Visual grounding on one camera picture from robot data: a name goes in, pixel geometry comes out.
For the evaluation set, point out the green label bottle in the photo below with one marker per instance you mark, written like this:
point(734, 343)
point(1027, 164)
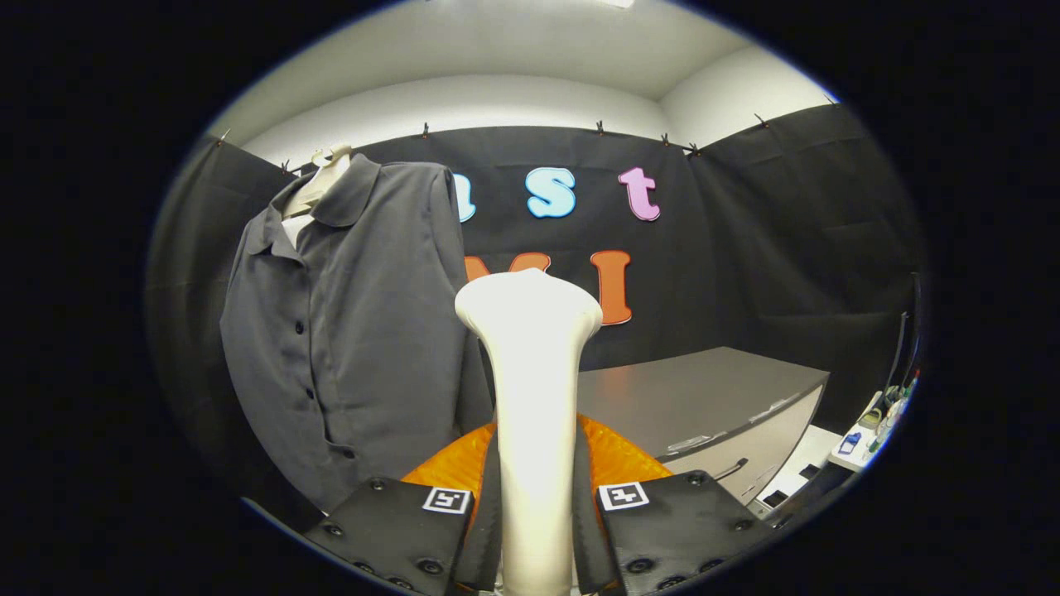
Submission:
point(888, 422)

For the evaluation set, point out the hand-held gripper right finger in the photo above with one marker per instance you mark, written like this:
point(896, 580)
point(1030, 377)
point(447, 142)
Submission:
point(590, 538)

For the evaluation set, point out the cream clothes hanger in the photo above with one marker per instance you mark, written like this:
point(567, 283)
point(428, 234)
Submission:
point(323, 186)

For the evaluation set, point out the small blue box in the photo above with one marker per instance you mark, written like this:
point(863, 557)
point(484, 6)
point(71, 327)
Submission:
point(850, 443)

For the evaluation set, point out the white side table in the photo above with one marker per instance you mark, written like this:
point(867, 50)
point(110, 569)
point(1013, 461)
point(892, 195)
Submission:
point(853, 459)

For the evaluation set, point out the green tape roll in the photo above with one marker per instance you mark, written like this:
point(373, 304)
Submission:
point(869, 418)

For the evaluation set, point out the white garment steamer head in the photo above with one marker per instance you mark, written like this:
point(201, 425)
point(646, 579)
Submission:
point(534, 414)

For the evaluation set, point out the dark computer monitor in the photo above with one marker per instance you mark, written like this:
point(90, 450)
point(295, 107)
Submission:
point(916, 323)

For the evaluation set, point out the red cap bottle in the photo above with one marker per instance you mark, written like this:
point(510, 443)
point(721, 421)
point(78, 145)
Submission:
point(908, 393)

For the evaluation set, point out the black backdrop cloth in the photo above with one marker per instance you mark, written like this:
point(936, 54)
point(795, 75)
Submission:
point(745, 248)

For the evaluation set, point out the grey top beige cabinet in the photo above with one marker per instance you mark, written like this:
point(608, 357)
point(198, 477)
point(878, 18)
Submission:
point(704, 389)

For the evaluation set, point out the dark grey button shirt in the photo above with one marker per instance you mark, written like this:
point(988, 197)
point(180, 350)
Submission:
point(373, 331)

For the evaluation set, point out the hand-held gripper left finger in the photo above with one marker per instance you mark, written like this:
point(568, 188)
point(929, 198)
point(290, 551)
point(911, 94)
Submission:
point(489, 530)

